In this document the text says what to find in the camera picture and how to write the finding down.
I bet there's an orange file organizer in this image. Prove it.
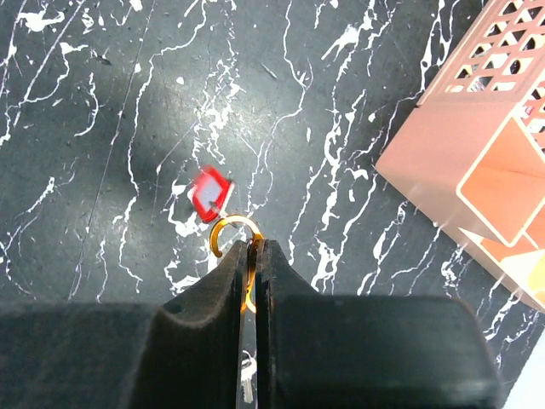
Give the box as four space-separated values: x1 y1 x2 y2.
376 1 544 310

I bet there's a key with red tag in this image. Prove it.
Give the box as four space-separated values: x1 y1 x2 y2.
192 165 235 223

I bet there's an orange keyring carabiner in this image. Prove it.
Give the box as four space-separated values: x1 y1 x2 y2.
209 215 265 314

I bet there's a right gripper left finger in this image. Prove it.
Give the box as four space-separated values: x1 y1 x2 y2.
1 241 248 408

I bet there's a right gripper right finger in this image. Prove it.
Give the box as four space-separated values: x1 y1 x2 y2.
255 240 501 408

